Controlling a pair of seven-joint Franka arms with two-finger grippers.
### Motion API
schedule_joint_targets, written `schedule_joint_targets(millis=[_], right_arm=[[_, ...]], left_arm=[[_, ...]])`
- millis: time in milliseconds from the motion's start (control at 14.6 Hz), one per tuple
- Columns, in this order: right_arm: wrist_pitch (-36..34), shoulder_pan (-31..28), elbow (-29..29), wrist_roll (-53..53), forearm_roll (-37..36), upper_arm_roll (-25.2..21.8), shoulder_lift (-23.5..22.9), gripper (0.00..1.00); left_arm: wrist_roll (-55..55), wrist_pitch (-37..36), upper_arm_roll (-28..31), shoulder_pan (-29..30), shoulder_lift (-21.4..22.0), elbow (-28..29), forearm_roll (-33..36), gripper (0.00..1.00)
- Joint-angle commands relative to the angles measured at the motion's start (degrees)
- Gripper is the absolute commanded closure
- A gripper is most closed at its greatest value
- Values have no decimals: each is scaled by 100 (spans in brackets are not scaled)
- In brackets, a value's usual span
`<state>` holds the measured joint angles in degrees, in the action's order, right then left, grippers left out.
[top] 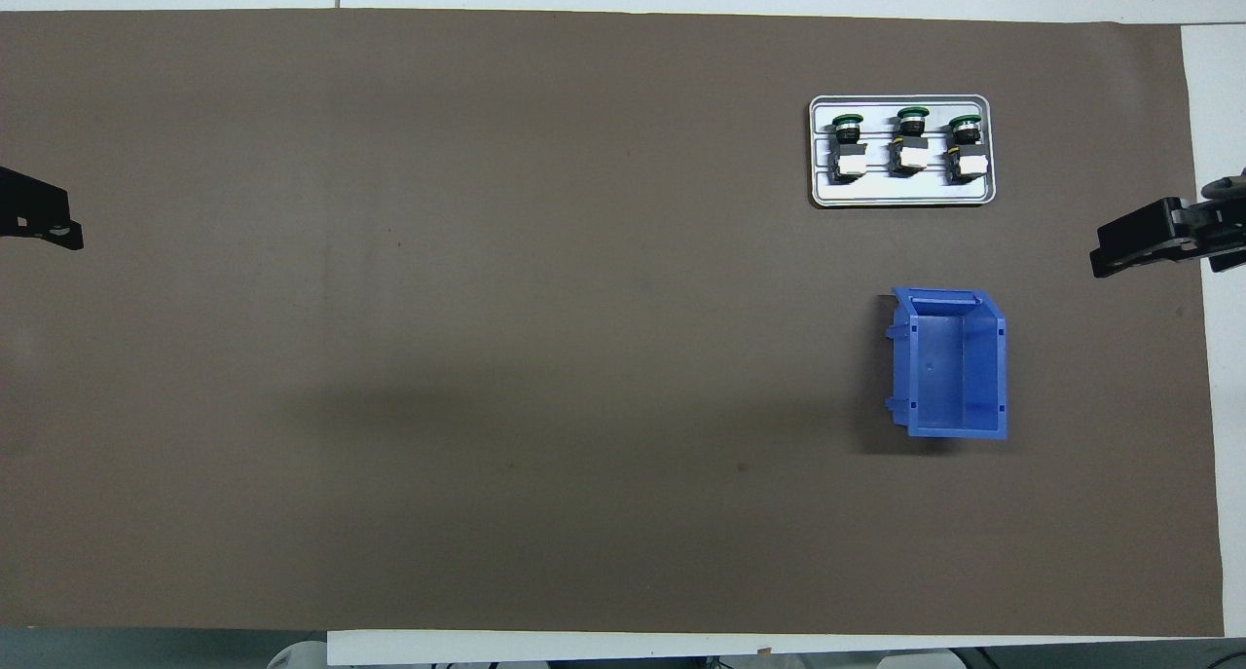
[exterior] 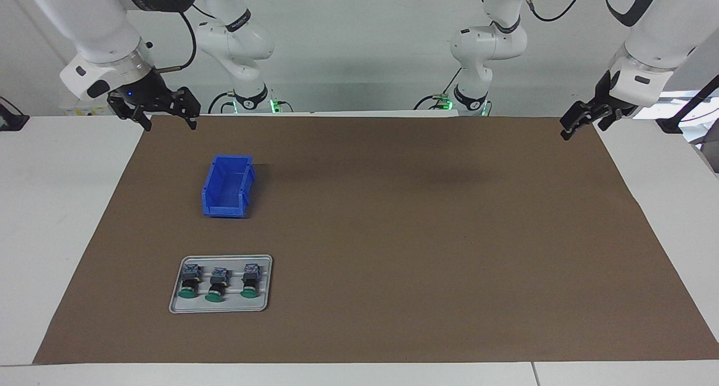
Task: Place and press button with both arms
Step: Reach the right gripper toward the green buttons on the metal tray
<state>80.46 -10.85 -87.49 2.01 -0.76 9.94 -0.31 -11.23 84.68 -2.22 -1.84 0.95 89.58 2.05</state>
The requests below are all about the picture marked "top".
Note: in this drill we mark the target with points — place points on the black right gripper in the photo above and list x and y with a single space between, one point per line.
1217 231

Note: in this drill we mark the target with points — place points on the green push button switch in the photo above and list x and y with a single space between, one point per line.
967 153
910 148
849 151

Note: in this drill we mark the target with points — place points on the silver metal tray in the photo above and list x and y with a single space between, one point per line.
905 190

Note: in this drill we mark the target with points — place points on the blue plastic bin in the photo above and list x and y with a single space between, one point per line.
939 367

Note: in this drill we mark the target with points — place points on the brown table mat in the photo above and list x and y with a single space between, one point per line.
487 357

